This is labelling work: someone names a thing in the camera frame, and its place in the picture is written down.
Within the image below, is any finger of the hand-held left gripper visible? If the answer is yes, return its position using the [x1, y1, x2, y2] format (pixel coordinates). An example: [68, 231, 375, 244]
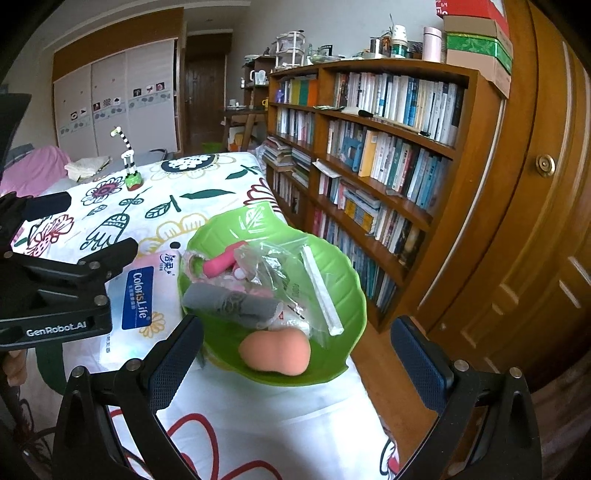
[14, 237, 139, 296]
[16, 191, 72, 222]

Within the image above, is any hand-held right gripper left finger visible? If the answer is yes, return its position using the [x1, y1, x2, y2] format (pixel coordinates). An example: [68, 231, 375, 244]
[52, 315, 205, 480]

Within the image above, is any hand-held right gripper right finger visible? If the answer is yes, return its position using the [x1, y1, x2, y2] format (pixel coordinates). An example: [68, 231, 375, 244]
[390, 315, 542, 480]

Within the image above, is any grey sock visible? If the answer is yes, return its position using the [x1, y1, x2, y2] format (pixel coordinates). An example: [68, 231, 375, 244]
[181, 282, 282, 329]

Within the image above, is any peach makeup sponge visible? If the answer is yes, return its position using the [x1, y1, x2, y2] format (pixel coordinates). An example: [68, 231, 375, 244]
[239, 329, 311, 374]

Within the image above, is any pink curved foam roller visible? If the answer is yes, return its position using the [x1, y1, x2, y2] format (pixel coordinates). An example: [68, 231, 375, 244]
[203, 251, 252, 278]

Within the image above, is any green leaf-shaped plate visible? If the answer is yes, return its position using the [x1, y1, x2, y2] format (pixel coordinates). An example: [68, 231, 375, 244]
[178, 202, 368, 385]

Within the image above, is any white cotton pad pack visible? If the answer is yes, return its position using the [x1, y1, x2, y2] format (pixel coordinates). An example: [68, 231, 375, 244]
[272, 309, 315, 340]

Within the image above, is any clear cotton swab bag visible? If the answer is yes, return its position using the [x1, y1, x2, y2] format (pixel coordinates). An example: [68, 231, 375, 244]
[240, 242, 345, 347]

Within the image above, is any person's left hand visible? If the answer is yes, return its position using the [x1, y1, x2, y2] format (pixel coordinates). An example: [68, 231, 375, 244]
[0, 351, 26, 393]

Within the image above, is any pink pillow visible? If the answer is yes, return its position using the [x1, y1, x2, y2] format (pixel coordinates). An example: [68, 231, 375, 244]
[0, 147, 70, 197]

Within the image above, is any pink and white tissue pack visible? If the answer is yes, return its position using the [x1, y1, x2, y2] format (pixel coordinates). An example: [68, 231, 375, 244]
[99, 256, 190, 365]

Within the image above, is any cream folded cloth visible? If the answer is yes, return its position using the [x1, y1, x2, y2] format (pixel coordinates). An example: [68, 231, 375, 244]
[64, 157, 112, 182]

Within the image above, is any striped giraffe toy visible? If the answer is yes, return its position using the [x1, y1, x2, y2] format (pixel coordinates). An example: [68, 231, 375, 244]
[110, 126, 143, 191]

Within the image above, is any white sliding door wardrobe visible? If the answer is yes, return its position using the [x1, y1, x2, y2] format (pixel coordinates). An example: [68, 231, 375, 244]
[52, 7, 185, 160]

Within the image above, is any light wooden panel door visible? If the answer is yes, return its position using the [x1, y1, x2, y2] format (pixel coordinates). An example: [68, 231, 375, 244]
[425, 0, 591, 402]

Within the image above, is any wooden bookshelf with books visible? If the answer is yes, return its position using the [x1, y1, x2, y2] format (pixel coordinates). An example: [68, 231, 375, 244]
[265, 58, 504, 333]

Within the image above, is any dark wooden door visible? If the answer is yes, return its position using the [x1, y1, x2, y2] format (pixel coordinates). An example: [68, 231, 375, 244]
[184, 32, 229, 158]

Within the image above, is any wooden desk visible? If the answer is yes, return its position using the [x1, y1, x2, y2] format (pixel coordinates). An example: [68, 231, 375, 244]
[222, 106, 269, 153]

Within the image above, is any small wooden desk shelf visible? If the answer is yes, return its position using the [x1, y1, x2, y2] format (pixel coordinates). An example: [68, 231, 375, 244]
[242, 55, 278, 109]

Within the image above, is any white plastic rack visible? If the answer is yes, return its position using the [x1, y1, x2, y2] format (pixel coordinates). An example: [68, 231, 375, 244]
[274, 31, 306, 68]

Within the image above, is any green banded cardboard box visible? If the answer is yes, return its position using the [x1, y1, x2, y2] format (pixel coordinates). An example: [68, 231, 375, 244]
[444, 16, 513, 97]

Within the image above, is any pink thermos bottle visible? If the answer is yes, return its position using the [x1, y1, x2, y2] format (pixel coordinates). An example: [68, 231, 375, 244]
[422, 26, 443, 63]

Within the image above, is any printed paper cup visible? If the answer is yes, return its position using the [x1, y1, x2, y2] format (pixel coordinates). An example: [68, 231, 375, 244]
[390, 25, 409, 58]

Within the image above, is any red flat box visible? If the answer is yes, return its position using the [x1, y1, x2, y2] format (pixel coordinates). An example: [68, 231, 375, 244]
[434, 0, 506, 21]

